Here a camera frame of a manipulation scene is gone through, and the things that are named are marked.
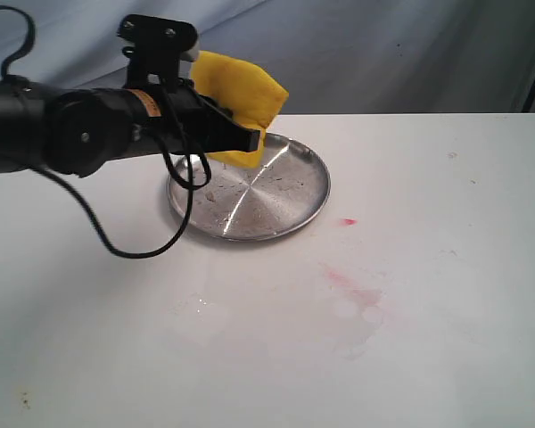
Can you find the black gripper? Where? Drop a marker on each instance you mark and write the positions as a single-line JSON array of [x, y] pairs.
[[185, 118]]

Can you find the yellow sponge block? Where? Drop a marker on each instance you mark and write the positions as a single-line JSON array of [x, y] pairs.
[[249, 92]]

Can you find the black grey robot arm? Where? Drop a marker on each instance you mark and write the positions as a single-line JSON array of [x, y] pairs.
[[75, 132]]

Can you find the round steel plate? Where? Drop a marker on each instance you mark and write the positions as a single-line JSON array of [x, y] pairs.
[[285, 192]]

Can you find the grey backdrop cloth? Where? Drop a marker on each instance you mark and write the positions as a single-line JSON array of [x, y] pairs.
[[331, 56]]

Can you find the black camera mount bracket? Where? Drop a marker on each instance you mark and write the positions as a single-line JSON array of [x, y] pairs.
[[160, 40]]

